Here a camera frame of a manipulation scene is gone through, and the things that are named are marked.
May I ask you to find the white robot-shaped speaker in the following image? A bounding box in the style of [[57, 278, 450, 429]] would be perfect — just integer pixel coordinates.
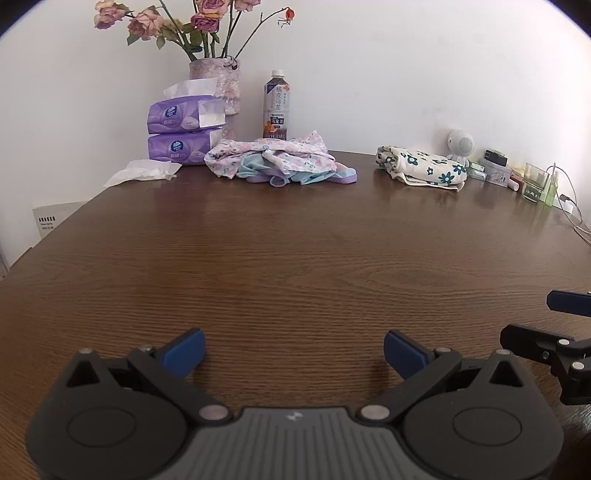
[[445, 130, 475, 168]]

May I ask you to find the tea bottle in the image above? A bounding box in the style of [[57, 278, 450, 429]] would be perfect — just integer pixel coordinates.
[[263, 70, 291, 140]]

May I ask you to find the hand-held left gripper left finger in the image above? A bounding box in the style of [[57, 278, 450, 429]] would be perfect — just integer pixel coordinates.
[[65, 329, 230, 424]]

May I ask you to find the pink floral dress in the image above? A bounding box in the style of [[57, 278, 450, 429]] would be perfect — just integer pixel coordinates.
[[204, 130, 338, 185]]

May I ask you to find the pastel blue pink garment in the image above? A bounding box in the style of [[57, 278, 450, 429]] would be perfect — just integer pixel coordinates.
[[237, 152, 358, 188]]

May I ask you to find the open purple tissue pack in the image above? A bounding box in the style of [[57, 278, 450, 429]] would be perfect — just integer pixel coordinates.
[[148, 78, 227, 136]]

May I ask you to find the crumpled white tissue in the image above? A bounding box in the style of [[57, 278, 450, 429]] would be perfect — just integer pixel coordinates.
[[103, 159, 183, 188]]

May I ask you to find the glass cup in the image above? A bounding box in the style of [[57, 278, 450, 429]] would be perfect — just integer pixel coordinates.
[[522, 162, 551, 201]]

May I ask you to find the dried rose bouquet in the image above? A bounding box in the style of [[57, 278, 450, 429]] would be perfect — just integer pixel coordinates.
[[95, 0, 296, 63]]

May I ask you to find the white charging cable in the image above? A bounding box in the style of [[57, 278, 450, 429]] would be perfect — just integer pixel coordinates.
[[549, 162, 591, 241]]

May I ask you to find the folded cream teal-flowered garment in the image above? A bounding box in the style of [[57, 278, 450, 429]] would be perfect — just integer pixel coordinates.
[[376, 145, 468, 192]]

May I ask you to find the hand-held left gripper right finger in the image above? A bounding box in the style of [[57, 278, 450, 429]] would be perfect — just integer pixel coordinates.
[[361, 329, 526, 424]]

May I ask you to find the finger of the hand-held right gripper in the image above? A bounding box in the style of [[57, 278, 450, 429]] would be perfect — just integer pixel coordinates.
[[547, 291, 591, 317], [500, 324, 591, 406]]

